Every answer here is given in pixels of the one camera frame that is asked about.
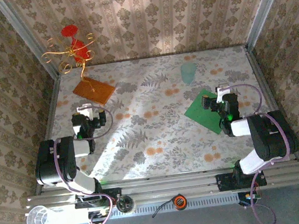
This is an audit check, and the green square paper sheet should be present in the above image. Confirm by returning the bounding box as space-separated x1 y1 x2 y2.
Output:
181 87 225 138

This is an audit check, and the small circuit board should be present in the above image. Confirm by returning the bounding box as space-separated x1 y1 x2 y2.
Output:
237 190 263 209
86 207 112 224

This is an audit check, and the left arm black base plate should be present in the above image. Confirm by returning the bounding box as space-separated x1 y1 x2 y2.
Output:
73 188 123 210

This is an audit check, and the clear plastic cup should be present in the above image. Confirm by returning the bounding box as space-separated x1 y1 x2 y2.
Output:
24 203 57 224

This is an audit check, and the metal corner post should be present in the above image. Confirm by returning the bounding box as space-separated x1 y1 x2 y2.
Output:
0 0 61 86
238 0 299 52

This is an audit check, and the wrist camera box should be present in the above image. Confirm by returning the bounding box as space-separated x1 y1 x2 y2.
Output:
214 82 232 102
75 102 95 119

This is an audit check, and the gold wire stand orange base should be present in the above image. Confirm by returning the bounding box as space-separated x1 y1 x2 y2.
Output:
38 30 118 112

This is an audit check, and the teal translucent cup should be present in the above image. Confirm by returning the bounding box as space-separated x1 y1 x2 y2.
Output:
179 61 199 86

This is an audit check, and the metal table side rail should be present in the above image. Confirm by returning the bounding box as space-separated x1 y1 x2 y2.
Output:
22 75 74 195
244 40 299 167

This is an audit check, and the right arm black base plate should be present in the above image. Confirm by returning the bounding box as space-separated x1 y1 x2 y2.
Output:
216 168 268 193

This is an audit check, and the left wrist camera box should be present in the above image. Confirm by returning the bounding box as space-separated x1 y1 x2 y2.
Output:
75 102 95 119

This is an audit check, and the floral table cover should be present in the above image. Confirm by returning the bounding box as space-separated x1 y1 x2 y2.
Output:
28 41 293 191

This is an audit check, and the orange black tape measure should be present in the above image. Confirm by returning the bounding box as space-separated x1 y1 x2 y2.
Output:
149 193 189 219

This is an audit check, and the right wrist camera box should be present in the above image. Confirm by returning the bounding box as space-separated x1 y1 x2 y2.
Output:
214 82 232 102

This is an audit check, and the slotted grey cable duct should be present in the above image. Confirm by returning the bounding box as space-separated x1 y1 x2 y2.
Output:
133 191 240 216

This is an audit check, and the black round knob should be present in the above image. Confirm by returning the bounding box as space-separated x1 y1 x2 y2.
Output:
115 194 137 214

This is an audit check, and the red wine glass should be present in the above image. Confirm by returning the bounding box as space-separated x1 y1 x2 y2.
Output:
60 23 91 65

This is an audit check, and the aluminium frame rail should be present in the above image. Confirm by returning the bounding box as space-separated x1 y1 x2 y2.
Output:
24 157 299 218

